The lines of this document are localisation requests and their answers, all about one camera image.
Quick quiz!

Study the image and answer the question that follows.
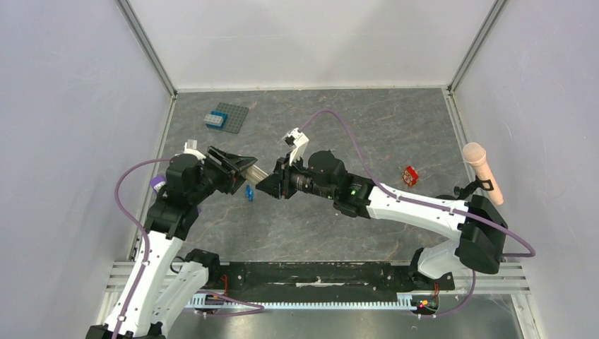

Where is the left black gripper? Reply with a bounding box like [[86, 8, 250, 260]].
[[189, 145, 257, 204]]

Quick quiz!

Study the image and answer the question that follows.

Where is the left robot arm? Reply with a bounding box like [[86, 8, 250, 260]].
[[86, 147, 257, 338]]

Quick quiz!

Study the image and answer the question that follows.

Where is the black microphone stand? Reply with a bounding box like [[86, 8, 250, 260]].
[[453, 176, 494, 200]]

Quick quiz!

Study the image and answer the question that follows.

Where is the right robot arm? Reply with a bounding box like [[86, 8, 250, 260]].
[[256, 150, 507, 288]]

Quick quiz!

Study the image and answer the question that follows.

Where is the grey lego baseplate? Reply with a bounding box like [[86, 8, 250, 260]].
[[211, 102, 249, 134]]

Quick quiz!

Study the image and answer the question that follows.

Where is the white cable duct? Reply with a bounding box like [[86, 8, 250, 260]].
[[184, 293, 439, 311]]

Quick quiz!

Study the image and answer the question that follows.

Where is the beige remote control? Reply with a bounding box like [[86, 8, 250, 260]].
[[242, 165, 269, 185]]

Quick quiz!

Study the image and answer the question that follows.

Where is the pink microphone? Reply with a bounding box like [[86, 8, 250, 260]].
[[462, 142, 504, 206]]

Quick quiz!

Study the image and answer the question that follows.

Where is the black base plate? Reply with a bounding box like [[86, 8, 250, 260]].
[[204, 261, 455, 302]]

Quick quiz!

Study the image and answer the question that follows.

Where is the blue lego brick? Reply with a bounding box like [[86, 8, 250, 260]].
[[205, 111, 228, 130]]

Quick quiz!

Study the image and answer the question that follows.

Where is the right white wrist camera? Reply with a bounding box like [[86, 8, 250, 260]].
[[282, 128, 309, 165]]

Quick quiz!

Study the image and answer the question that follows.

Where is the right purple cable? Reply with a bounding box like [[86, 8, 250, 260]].
[[299, 109, 537, 259]]

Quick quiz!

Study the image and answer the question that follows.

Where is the red toy figure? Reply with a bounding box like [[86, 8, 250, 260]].
[[402, 166, 419, 186]]

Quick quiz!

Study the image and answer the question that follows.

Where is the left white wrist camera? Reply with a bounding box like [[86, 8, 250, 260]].
[[183, 139, 206, 160]]

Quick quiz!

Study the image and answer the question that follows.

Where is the grey lego brick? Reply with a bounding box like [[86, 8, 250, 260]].
[[203, 114, 225, 127]]

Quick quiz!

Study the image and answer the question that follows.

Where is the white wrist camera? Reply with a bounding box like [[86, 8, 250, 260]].
[[282, 128, 309, 165], [183, 139, 206, 160]]

